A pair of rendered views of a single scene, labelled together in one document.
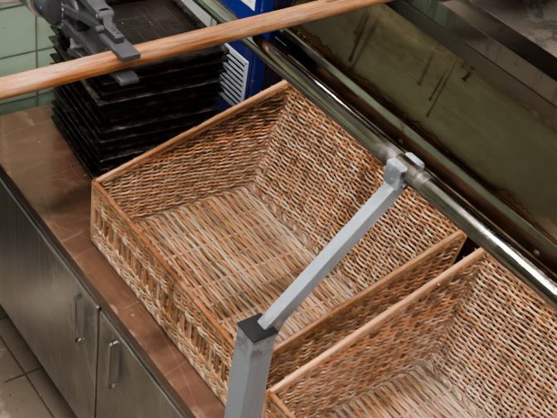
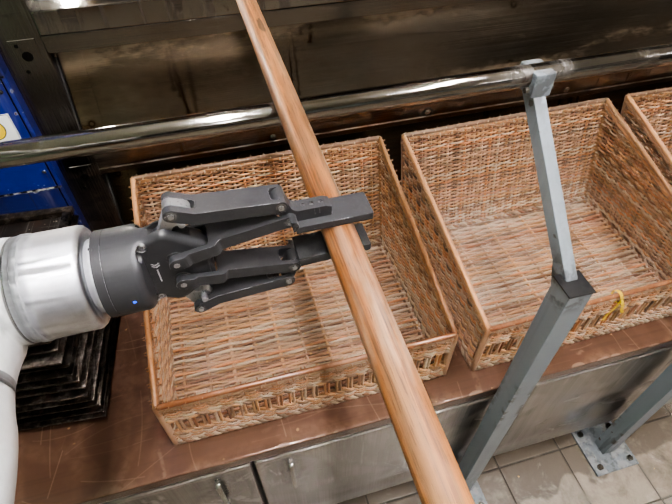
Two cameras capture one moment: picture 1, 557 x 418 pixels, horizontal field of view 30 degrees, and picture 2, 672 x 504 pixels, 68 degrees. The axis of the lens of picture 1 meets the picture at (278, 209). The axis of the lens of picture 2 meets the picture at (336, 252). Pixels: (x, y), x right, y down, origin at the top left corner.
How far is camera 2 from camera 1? 1.36 m
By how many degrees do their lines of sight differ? 46
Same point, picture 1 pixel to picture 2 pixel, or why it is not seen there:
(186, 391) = not seen: hidden behind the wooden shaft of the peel
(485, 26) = not seen: outside the picture
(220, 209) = (188, 315)
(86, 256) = (199, 455)
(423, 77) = not seen: hidden behind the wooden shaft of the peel
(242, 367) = (569, 321)
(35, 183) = (52, 488)
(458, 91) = (312, 54)
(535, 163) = (408, 52)
